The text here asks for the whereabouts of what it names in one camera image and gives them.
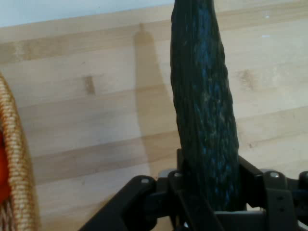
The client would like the orange toy bell pepper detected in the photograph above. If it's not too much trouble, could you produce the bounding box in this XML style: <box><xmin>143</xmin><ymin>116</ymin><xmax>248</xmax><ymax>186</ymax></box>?
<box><xmin>0</xmin><ymin>134</ymin><xmax>12</xmax><ymax>203</ymax></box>

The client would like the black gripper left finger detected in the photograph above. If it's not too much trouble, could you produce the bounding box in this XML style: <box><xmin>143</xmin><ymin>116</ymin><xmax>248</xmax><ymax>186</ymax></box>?
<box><xmin>79</xmin><ymin>148</ymin><xmax>224</xmax><ymax>231</ymax></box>

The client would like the dark green toy cucumber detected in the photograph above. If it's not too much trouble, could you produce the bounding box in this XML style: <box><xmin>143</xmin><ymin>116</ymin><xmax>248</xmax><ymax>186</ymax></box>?
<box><xmin>169</xmin><ymin>0</ymin><xmax>242</xmax><ymax>213</ymax></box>

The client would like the wooden cutting board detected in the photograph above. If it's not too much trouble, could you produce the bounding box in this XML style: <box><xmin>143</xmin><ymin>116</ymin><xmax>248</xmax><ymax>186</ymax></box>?
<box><xmin>0</xmin><ymin>0</ymin><xmax>308</xmax><ymax>231</ymax></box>

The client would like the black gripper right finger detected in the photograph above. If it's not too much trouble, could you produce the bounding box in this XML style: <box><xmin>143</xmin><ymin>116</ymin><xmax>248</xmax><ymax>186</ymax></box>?
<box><xmin>237</xmin><ymin>154</ymin><xmax>308</xmax><ymax>231</ymax></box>

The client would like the woven wicker basket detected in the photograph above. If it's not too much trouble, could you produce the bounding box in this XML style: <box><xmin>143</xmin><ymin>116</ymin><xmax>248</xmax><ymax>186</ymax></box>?
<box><xmin>0</xmin><ymin>71</ymin><xmax>42</xmax><ymax>231</ymax></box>

